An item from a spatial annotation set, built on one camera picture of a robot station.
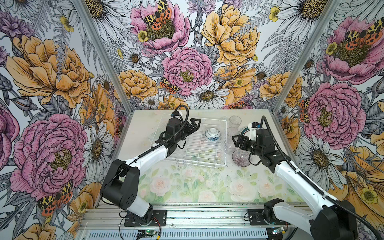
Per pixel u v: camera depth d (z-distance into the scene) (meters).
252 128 0.74
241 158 0.94
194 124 0.76
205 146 1.02
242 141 0.72
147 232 0.71
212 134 0.99
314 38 0.82
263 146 0.61
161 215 0.75
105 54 0.89
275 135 1.10
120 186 0.44
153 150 0.57
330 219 0.39
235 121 1.11
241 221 0.75
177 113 0.79
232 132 1.05
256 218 0.74
